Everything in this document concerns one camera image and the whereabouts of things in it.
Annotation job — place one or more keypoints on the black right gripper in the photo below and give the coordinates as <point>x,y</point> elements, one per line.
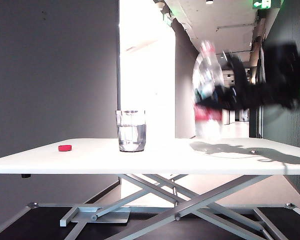
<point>250,97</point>

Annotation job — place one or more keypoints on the mineral water bottle red label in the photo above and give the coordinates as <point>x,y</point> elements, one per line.
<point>207,125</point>

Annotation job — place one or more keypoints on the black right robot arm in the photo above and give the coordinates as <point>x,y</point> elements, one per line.
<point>285,77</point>

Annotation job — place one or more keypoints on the clear glass mug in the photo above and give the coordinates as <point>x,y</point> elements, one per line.
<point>131,136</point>

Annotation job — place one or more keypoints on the red bottle cap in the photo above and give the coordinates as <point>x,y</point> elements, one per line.
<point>65,148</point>

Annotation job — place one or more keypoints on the small green exit sign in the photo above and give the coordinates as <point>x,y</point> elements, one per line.
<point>167,20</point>

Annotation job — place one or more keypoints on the round ceiling spot lamp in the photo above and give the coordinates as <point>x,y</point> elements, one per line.
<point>209,1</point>

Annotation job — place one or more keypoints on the large green exit sign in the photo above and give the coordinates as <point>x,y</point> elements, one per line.
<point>263,3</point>

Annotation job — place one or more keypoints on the black knob under table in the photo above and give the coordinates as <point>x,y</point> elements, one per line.
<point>26,175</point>

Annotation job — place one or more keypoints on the grey scissor table frame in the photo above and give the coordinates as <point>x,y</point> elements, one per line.
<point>190,205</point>

